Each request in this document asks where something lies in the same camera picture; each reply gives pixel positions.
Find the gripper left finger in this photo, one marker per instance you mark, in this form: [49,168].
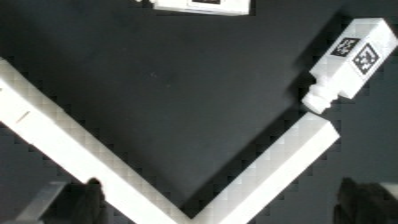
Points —
[65,204]

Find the white table leg back middle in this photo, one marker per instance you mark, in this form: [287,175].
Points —
[213,7]

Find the white table leg with tag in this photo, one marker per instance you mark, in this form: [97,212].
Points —
[350,62]

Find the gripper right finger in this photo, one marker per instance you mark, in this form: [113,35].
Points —
[366,203]

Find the white U-shaped fence frame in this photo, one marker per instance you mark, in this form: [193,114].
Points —
[39,122]

